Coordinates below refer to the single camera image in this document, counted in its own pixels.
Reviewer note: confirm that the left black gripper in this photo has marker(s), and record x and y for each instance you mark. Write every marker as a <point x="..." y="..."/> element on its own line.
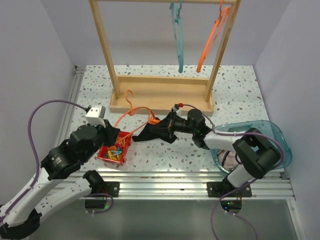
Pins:
<point x="111" y="132"/>

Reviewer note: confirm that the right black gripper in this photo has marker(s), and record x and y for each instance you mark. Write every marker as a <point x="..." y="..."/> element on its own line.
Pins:
<point x="175" y="117"/>

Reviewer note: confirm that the black underwear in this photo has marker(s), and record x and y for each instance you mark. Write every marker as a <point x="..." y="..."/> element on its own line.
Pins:
<point x="147" y="132"/>

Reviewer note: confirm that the orange clip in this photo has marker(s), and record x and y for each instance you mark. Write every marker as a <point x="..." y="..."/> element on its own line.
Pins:
<point x="153" y="121"/>

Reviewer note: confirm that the orange hanger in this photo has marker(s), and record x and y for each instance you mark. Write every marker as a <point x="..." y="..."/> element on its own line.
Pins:
<point x="133" y="111"/>
<point x="218" y="25"/>

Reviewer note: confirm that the pink underwear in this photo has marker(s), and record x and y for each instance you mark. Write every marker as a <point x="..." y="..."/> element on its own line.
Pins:
<point x="228" y="160"/>

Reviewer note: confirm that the teal hanger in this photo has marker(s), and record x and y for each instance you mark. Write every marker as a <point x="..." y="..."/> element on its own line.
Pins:
<point x="175" y="9"/>

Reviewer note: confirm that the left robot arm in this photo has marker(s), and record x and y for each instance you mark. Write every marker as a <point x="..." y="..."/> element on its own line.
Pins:
<point x="22" y="216"/>

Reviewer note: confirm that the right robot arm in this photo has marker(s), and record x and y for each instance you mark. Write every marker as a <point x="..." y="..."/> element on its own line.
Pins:
<point x="256" y="152"/>

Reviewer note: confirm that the red bin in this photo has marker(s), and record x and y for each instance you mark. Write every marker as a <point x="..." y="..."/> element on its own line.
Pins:
<point x="102" y="150"/>

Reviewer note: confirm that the wooden clothes rack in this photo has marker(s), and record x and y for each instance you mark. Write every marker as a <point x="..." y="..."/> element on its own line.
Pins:
<point x="159" y="93"/>

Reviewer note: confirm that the blue transparent tray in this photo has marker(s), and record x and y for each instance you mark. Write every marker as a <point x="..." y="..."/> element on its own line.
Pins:
<point x="265" y="127"/>

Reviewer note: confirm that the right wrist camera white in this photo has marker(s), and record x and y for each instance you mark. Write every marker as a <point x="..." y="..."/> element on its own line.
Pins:
<point x="177" y="109"/>

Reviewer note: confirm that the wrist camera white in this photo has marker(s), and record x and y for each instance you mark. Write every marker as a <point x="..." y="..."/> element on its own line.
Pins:
<point x="177" y="109"/>
<point x="95" y="115"/>

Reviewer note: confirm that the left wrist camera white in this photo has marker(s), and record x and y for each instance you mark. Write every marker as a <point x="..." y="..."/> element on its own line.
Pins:
<point x="95" y="115"/>

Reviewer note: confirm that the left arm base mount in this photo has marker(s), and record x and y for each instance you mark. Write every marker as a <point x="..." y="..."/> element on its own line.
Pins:
<point x="107" y="188"/>

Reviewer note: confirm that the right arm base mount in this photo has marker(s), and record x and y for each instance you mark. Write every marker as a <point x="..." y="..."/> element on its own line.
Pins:
<point x="216" y="189"/>

